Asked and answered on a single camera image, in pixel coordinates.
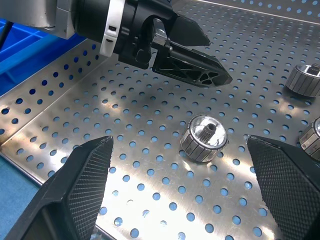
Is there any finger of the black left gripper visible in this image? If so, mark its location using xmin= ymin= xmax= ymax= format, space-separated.
xmin=171 ymin=15 xmax=210 ymax=48
xmin=151 ymin=41 xmax=233 ymax=88

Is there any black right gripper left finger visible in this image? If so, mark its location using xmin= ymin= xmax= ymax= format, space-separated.
xmin=4 ymin=135 xmax=115 ymax=240

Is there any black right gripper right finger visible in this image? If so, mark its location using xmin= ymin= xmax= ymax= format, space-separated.
xmin=246 ymin=135 xmax=320 ymax=240

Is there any ribbed metal roller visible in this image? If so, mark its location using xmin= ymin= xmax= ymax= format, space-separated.
xmin=299 ymin=117 xmax=320 ymax=160
xmin=285 ymin=63 xmax=320 ymax=98
xmin=180 ymin=115 xmax=228 ymax=163

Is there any perforated steel tray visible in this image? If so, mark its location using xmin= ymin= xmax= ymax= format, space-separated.
xmin=0 ymin=0 xmax=320 ymax=240

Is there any blue plastic compartment tray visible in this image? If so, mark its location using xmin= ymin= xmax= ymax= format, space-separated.
xmin=0 ymin=17 xmax=88 ymax=97

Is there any blue plastic table cover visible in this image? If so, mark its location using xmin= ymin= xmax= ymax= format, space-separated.
xmin=0 ymin=153 xmax=45 ymax=240

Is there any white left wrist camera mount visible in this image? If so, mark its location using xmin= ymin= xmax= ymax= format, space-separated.
xmin=99 ymin=0 xmax=125 ymax=57

